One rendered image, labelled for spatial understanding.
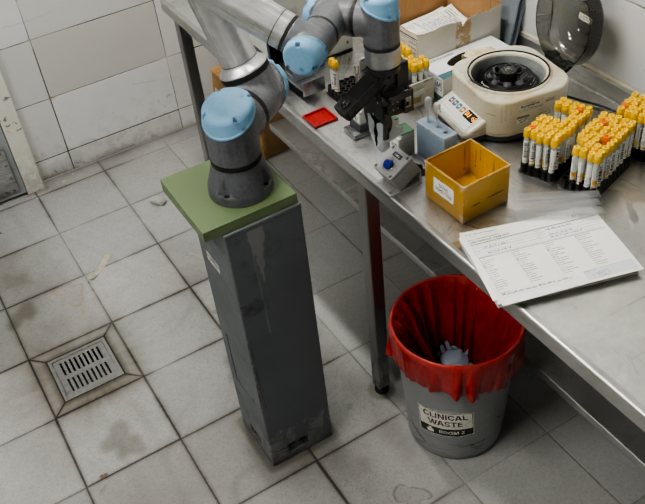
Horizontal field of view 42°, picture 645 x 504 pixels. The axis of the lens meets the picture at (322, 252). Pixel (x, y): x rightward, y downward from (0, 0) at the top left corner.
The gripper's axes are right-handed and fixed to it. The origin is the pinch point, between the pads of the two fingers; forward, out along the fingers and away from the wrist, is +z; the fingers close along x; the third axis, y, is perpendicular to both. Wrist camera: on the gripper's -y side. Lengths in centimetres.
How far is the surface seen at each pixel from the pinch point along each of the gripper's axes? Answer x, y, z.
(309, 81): 44.0, 6.5, 5.9
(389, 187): -0.7, 1.9, 11.5
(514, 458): -29, 22, 99
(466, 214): -21.0, 8.4, 9.3
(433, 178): -11.1, 6.8, 4.9
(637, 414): -77, 1, 13
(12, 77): 191, -50, 51
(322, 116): 35.3, 4.8, 11.6
